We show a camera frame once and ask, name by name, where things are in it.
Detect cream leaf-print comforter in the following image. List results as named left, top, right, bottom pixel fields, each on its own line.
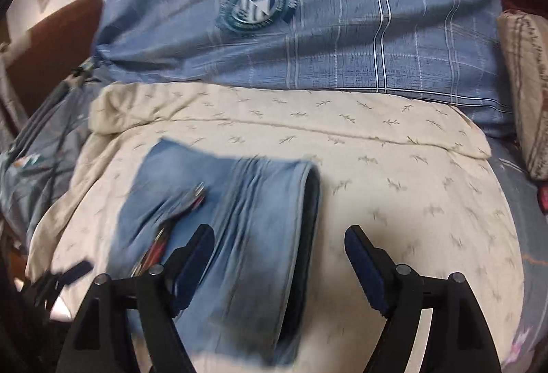
left=26, top=83, right=524, bottom=372

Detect blue plaid pillow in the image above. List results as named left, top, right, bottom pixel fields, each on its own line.
left=93, top=0, right=514, bottom=137

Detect brown wooden headboard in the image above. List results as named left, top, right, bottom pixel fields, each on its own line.
left=1, top=0, right=103, bottom=115

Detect beige embroidered pillow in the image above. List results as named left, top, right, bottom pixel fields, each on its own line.
left=497, top=10, right=547, bottom=181

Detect blue denim jeans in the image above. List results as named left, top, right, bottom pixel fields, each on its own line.
left=107, top=139, right=321, bottom=366

